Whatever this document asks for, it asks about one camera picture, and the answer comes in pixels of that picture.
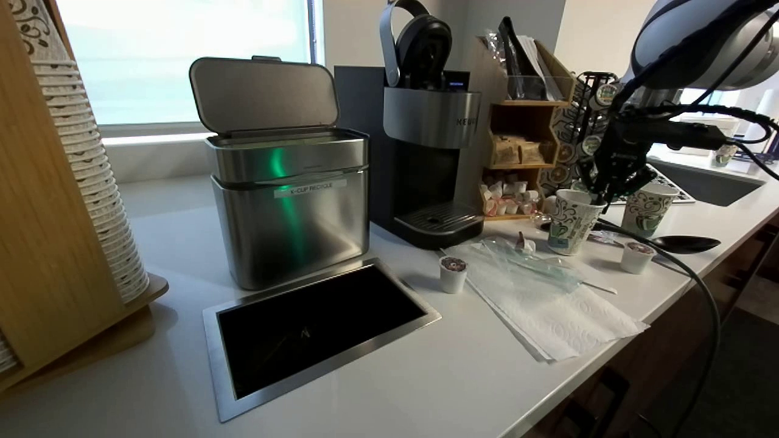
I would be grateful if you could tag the small white creamer cup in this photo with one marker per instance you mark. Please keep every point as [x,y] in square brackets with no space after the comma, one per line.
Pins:
[635,259]

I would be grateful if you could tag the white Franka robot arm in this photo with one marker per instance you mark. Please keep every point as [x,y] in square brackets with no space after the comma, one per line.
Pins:
[697,39]

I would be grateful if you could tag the wooden condiment organizer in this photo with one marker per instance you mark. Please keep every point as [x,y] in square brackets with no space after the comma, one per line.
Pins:
[523,123]

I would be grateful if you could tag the dark countertop sink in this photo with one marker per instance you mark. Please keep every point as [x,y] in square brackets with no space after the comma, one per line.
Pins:
[713,186]

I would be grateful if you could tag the black stirrers bundle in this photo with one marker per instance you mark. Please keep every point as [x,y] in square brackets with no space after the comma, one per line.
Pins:
[520,61]

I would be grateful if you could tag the tiny creamer pod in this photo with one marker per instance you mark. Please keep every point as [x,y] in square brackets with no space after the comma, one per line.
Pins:
[526,245]

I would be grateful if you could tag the wooden cup dispenser stand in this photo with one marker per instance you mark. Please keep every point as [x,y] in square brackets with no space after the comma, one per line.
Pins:
[39,245]

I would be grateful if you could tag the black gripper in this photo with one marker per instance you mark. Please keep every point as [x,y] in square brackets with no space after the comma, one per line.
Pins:
[624,146]

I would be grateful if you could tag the stack of patterned paper cups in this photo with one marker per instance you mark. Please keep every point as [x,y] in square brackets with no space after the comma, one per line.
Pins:
[90,184]

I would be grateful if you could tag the white paper napkins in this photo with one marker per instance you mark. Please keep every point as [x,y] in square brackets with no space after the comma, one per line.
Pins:
[561,320]

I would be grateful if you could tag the clear plastic bag of stirrers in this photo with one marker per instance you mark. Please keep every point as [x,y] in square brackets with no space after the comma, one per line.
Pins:
[526,263]

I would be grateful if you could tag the white coffee pod dark lid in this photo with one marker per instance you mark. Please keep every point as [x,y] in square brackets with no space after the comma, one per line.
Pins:
[453,275]

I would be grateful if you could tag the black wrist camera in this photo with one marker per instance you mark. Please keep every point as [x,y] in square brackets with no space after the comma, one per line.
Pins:
[689,134]

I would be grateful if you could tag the stainless steel lidded bin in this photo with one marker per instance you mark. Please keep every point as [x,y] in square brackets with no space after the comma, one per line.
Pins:
[283,233]

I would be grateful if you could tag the black plastic spoon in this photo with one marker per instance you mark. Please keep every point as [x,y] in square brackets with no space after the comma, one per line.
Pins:
[685,242]

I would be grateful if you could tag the black and silver coffee machine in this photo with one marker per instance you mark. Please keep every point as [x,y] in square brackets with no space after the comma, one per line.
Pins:
[427,123]

